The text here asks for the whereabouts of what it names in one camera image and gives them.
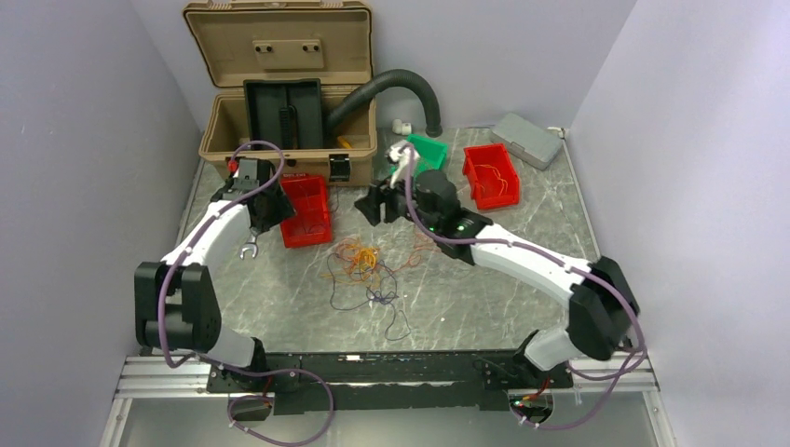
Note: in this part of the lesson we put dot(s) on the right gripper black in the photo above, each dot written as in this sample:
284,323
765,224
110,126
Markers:
380,192

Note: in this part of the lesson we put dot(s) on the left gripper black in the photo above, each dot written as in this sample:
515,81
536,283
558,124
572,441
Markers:
281,211

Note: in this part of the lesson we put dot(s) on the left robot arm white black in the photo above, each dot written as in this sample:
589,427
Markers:
176,306

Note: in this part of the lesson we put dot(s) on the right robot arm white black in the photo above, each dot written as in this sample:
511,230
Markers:
601,309

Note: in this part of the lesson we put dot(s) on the silver wrench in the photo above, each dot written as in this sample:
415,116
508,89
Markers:
249,249

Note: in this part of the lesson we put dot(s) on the red plastic bin left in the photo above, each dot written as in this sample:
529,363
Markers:
311,223

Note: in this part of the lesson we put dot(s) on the red plastic bin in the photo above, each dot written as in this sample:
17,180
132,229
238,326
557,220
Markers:
311,223
494,182

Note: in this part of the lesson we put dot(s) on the green plastic bin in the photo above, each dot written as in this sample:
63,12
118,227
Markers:
432,153

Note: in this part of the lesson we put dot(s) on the white pipe fitting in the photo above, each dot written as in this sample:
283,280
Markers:
401,128

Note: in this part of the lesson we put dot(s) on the black toolbox tray insert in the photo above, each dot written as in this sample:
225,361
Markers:
286,113

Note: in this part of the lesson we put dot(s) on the red plastic bin right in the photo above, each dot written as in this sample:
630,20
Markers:
494,182

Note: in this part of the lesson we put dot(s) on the grey plastic case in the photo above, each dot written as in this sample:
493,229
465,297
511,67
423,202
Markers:
526,141

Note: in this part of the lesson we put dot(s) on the tan plastic toolbox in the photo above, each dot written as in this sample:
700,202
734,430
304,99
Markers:
280,68

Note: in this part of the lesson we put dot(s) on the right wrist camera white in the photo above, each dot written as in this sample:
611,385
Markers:
401,155

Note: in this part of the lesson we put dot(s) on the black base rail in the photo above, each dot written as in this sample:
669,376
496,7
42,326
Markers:
308,382

